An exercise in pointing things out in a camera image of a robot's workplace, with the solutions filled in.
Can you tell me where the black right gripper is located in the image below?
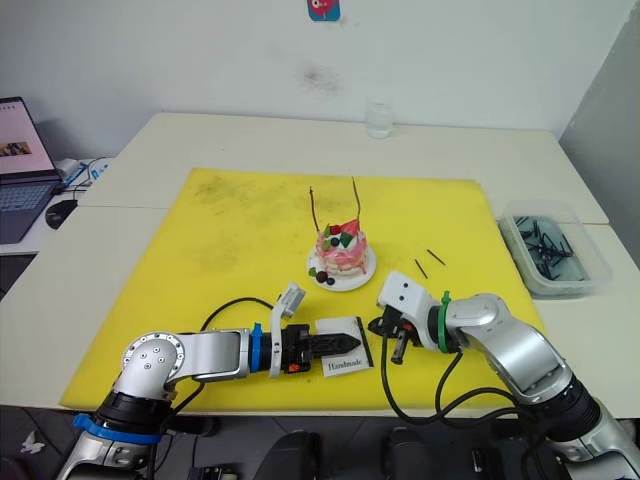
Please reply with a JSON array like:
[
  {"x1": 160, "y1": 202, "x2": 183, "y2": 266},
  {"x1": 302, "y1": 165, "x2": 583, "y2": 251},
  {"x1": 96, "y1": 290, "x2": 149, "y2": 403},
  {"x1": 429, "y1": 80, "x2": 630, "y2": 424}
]
[{"x1": 367, "y1": 305, "x2": 426, "y2": 366}]

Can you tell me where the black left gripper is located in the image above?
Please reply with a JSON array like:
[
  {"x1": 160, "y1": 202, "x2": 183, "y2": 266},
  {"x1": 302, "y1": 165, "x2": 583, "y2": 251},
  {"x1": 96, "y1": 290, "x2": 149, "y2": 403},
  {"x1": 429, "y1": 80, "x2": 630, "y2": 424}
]
[{"x1": 279, "y1": 323, "x2": 363, "y2": 374}]

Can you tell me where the pink fruit-topped cake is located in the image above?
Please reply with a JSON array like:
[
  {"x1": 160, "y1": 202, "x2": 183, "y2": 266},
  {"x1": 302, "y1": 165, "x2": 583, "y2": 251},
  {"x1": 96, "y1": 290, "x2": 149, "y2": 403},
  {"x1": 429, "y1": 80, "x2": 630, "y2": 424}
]
[{"x1": 313, "y1": 216, "x2": 372, "y2": 279}]

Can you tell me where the heap of used dark matches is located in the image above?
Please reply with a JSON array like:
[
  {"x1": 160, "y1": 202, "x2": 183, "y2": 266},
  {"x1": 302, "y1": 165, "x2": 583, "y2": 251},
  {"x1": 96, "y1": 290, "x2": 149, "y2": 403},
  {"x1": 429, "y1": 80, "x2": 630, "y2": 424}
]
[{"x1": 514, "y1": 215, "x2": 577, "y2": 279}]

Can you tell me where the white round plate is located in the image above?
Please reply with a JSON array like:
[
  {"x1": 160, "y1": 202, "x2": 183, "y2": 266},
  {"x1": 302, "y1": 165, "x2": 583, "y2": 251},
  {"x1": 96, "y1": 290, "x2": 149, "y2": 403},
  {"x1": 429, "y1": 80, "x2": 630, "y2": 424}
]
[{"x1": 306, "y1": 246, "x2": 378, "y2": 293}]

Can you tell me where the dark rounded shape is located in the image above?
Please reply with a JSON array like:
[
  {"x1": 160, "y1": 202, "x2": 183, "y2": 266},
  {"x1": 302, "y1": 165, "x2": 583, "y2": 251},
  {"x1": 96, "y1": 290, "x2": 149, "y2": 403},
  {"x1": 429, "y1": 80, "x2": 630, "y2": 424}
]
[{"x1": 385, "y1": 425, "x2": 438, "y2": 480}]

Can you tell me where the yellow foam mat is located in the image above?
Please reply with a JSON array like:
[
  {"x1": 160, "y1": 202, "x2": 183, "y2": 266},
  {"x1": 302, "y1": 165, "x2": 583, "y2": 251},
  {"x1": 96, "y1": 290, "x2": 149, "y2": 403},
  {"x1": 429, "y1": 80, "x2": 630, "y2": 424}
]
[{"x1": 59, "y1": 167, "x2": 547, "y2": 414}]

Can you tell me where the thin dark candle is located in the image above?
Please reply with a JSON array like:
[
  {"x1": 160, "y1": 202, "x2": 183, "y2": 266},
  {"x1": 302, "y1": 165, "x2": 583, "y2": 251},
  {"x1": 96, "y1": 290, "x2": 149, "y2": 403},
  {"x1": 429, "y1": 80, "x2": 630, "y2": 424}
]
[
  {"x1": 350, "y1": 175, "x2": 363, "y2": 224},
  {"x1": 309, "y1": 186, "x2": 322, "y2": 234}
]

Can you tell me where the clear drinking glass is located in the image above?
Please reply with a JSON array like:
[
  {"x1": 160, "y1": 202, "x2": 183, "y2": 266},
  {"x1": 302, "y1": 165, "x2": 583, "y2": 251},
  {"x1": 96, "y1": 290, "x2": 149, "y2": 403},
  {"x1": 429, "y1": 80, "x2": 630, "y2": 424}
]
[{"x1": 365, "y1": 96, "x2": 394, "y2": 140}]

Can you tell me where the clear plastic container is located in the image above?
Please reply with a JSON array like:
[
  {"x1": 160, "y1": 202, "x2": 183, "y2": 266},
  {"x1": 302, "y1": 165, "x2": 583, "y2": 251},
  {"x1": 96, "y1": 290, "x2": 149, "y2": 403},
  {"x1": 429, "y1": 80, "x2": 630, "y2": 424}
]
[{"x1": 498, "y1": 199, "x2": 614, "y2": 300}]

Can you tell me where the black computer mouse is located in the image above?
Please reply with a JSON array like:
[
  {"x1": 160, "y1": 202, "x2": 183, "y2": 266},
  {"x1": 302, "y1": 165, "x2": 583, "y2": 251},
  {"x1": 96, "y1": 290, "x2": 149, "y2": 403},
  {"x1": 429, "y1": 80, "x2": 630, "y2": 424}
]
[{"x1": 44, "y1": 198, "x2": 80, "y2": 231}]

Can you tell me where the white paper scrap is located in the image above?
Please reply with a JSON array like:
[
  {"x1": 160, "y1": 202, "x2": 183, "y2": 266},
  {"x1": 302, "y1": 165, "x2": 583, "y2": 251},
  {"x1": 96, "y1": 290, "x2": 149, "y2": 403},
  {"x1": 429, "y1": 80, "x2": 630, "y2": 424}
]
[{"x1": 20, "y1": 430, "x2": 47, "y2": 456}]

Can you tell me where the grey laptop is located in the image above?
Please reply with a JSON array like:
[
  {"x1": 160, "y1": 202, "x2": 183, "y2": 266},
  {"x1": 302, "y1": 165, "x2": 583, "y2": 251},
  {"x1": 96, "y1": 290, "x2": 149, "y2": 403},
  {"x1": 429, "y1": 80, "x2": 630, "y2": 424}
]
[{"x1": 0, "y1": 96, "x2": 65, "y2": 245}]

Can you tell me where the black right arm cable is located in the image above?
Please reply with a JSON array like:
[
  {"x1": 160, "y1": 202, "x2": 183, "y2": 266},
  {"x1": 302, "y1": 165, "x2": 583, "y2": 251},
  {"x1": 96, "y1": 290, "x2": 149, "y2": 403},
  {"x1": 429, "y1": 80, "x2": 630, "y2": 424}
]
[{"x1": 379, "y1": 333, "x2": 531, "y2": 429}]

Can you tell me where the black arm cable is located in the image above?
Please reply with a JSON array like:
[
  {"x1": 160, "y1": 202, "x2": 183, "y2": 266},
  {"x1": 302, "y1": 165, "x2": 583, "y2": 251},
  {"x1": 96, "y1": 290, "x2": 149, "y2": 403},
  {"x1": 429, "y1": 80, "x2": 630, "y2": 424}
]
[
  {"x1": 379, "y1": 333, "x2": 531, "y2": 429},
  {"x1": 167, "y1": 297, "x2": 280, "y2": 416}
]

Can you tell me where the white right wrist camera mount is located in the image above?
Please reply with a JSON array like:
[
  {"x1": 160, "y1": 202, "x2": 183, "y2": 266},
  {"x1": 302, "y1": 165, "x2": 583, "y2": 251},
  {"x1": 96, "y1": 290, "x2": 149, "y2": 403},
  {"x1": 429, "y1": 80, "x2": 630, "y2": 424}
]
[{"x1": 376, "y1": 270, "x2": 442, "y2": 347}]

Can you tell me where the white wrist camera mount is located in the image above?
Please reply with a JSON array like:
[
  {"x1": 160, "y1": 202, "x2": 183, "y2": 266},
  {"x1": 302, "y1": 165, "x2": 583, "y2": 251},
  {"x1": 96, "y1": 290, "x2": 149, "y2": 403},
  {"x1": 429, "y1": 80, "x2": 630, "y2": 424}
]
[
  {"x1": 268, "y1": 281, "x2": 308, "y2": 379},
  {"x1": 376, "y1": 270, "x2": 442, "y2": 347}
]

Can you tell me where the green right wrist ring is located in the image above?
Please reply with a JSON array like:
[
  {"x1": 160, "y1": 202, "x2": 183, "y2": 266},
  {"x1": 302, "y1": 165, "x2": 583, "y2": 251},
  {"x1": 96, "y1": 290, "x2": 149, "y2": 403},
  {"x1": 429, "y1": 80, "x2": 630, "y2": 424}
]
[{"x1": 430, "y1": 290, "x2": 454, "y2": 354}]

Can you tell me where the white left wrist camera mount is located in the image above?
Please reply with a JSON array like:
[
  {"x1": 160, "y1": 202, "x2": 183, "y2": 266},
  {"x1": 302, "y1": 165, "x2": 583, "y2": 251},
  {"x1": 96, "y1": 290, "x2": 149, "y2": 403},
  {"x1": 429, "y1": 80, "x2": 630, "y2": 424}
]
[{"x1": 268, "y1": 281, "x2": 308, "y2": 379}]

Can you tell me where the blue left wrist ring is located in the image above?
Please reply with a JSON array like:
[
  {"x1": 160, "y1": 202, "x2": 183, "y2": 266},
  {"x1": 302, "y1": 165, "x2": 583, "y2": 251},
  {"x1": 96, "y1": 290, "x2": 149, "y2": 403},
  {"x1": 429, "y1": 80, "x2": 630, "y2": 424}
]
[{"x1": 247, "y1": 321, "x2": 265, "y2": 374}]

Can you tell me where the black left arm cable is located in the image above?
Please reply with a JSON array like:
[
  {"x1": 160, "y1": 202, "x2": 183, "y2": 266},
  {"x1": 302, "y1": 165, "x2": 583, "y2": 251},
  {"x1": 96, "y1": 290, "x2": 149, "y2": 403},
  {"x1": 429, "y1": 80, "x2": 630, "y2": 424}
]
[{"x1": 167, "y1": 297, "x2": 280, "y2": 416}]

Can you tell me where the white and blue cable bundle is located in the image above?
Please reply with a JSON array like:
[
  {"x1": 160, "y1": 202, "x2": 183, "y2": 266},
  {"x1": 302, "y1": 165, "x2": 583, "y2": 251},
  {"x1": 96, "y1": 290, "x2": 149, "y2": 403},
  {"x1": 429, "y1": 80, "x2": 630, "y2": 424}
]
[{"x1": 56, "y1": 156, "x2": 115, "y2": 190}]

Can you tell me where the blue and pink wall sticker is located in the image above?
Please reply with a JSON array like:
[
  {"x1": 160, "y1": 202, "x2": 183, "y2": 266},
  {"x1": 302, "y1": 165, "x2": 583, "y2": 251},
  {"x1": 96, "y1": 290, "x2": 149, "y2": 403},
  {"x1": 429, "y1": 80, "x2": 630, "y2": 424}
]
[{"x1": 306, "y1": 0, "x2": 343, "y2": 23}]

